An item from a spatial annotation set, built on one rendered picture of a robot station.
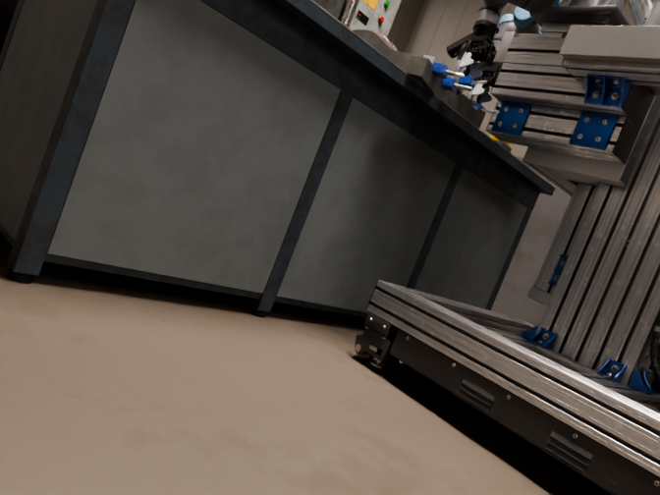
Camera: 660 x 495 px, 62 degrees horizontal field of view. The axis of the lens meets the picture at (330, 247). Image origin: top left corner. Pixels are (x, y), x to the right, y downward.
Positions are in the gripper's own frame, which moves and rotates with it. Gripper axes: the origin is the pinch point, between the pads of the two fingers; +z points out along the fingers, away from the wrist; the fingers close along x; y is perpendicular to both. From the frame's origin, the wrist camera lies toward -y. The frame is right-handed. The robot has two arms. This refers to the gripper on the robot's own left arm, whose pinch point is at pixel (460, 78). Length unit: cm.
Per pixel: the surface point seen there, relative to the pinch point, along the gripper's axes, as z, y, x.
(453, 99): 9.3, 1.6, -1.8
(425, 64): 17.0, 12.0, -33.6
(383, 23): -52, -78, 30
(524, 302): 41, -28, 176
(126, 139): 74, -5, -95
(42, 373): 115, 29, -107
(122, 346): 111, 17, -90
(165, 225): 87, -7, -78
